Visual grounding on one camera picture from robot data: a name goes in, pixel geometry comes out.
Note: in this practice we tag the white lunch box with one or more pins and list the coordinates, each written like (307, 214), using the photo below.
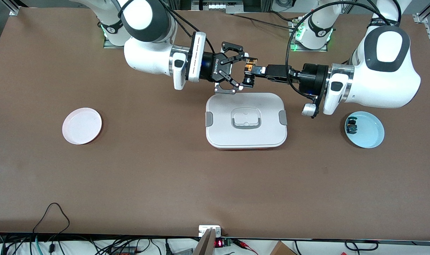
(222, 134)

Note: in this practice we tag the red black clip leads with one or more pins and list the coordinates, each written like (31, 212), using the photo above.
(245, 244)

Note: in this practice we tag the light blue round plate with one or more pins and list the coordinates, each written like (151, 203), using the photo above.
(369, 132)

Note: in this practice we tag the orange switch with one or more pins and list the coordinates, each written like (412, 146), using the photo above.
(249, 65)

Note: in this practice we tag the brown cardboard box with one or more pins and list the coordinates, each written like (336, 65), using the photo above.
(280, 249)

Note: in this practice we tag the pink round plate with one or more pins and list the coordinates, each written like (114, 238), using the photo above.
(82, 127)

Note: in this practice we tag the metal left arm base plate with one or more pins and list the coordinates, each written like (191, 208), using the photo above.
(308, 50)

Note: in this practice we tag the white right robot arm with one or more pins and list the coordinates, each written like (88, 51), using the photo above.
(144, 60)

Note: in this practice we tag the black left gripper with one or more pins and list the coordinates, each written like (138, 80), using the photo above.
(310, 78)

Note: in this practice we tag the small black green part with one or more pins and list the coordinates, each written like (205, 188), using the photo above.
(351, 128)

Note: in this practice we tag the white power strip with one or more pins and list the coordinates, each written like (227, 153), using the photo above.
(218, 6)

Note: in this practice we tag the red digit display board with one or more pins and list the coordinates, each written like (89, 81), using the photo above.
(219, 243)

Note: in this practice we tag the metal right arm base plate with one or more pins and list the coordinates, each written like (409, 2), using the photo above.
(110, 45)

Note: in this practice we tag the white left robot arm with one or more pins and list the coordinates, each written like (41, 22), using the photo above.
(378, 81)

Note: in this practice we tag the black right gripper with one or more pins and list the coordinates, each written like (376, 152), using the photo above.
(212, 66)

